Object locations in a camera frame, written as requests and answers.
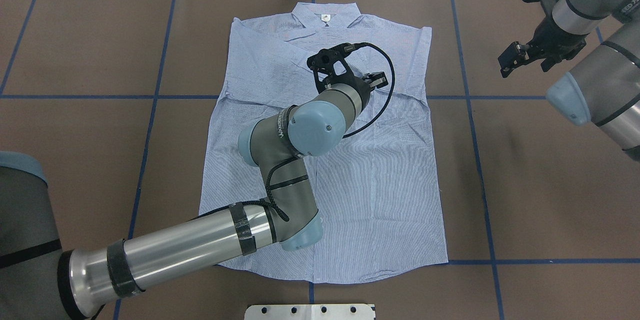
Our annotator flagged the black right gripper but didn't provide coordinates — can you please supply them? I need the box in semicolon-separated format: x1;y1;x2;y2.
498;16;586;79

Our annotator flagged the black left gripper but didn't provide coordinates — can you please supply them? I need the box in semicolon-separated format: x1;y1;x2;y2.
320;72;388;100

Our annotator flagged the blue striped button shirt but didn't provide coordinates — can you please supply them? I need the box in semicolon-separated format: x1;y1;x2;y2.
199;3;448;284

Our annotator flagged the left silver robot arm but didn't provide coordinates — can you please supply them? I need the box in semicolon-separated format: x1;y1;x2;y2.
1;72;394;319

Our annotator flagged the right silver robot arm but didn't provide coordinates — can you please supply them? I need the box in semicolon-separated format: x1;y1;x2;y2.
498;0;640;162

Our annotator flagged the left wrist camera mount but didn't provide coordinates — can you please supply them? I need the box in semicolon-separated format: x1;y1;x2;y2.
306;43;362;82

